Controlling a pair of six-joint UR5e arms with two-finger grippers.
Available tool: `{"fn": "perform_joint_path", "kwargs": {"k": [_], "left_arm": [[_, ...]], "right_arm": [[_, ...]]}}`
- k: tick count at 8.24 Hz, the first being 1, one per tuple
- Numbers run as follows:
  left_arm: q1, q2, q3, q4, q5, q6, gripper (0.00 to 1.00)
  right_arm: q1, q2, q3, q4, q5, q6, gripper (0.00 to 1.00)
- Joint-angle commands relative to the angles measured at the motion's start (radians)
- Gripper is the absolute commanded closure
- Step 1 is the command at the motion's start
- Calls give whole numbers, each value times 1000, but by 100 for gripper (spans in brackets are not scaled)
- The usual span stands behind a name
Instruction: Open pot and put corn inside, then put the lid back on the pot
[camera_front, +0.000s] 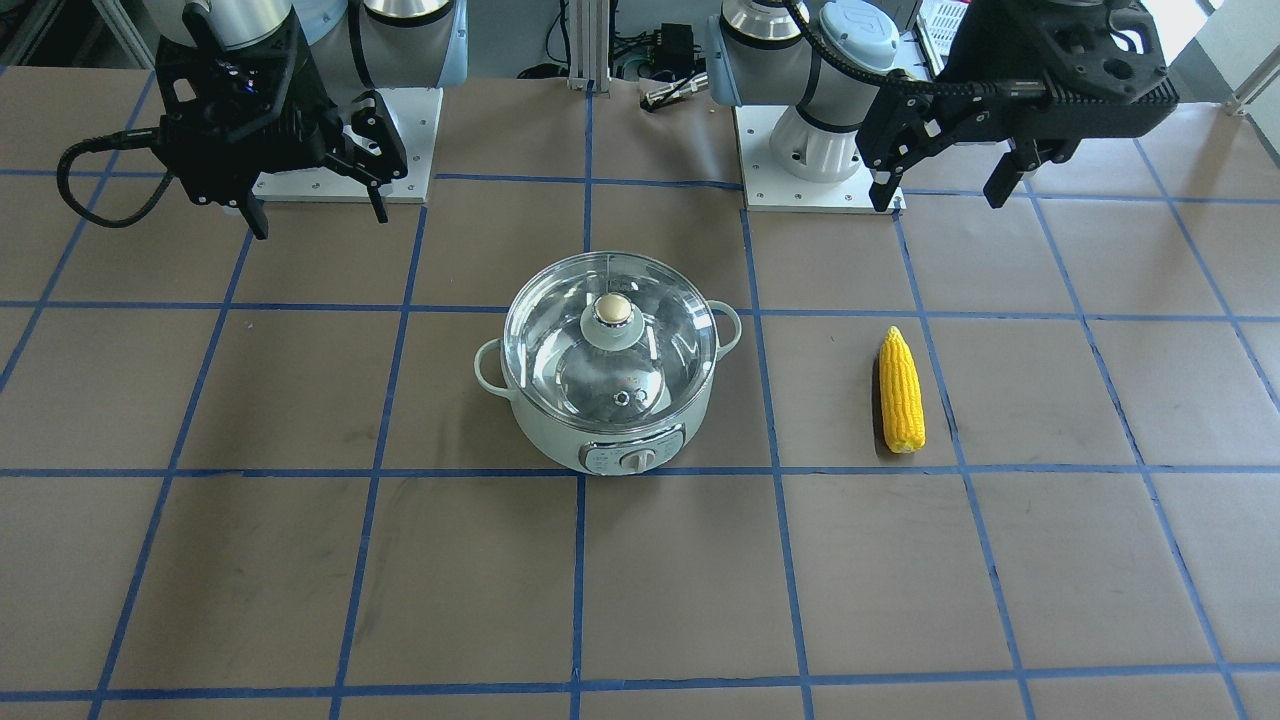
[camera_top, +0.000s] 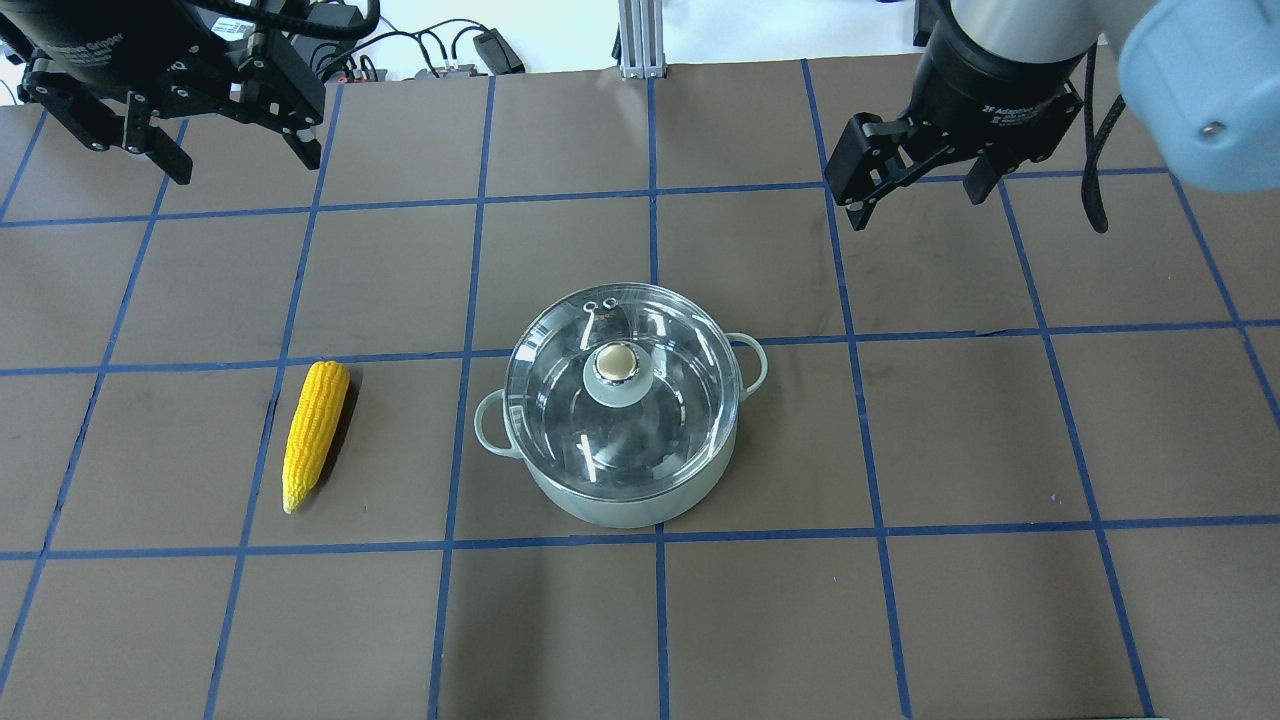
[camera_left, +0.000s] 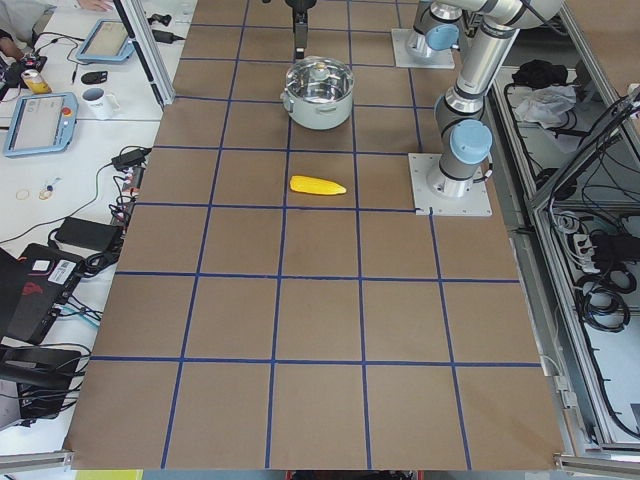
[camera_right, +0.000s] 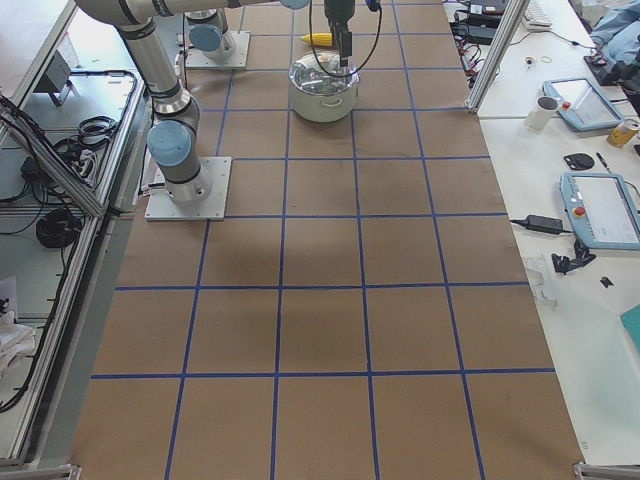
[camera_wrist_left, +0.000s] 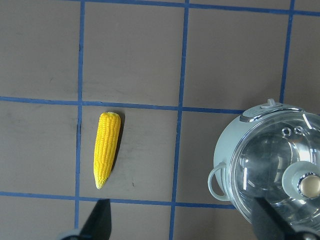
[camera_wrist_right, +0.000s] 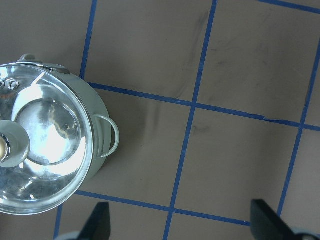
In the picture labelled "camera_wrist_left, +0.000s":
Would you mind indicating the yellow corn cob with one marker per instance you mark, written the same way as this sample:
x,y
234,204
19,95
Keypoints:
x,y
108,131

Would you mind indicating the pale green electric pot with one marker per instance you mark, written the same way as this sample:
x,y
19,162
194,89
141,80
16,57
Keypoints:
x,y
225,150

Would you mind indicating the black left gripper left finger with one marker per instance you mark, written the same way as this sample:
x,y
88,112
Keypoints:
x,y
98,224

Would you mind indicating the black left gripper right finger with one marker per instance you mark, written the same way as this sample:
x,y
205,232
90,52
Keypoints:
x,y
268,224

